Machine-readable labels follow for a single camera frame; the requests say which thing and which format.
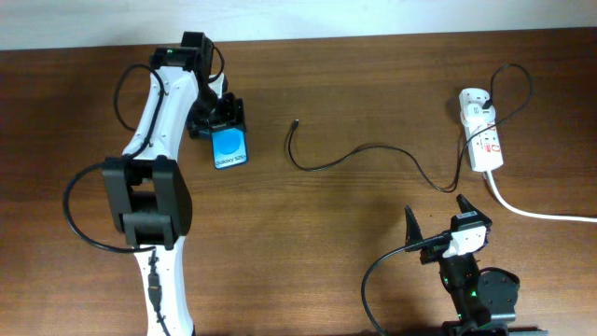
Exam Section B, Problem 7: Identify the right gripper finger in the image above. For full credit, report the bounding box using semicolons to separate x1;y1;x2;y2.
456;194;490;224
405;206;423;250

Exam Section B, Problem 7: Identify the blue Samsung Galaxy smartphone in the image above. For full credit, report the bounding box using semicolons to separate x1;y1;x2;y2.
212;128;248;170

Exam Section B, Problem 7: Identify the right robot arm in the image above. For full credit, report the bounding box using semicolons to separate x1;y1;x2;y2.
405;194;520;335

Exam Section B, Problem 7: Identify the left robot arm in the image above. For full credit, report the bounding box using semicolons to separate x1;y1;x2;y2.
102;32;249;335

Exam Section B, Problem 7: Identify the white USB charger plug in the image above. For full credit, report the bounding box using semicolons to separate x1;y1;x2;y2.
459;88;495;127

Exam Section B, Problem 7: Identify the white power strip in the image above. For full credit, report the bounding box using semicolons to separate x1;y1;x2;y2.
461;111;504;173

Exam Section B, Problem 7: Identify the white power strip cord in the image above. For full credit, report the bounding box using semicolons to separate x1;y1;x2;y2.
484;170;597;224

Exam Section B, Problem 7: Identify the black USB charging cable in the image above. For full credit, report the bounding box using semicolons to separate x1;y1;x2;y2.
285;63;535;194

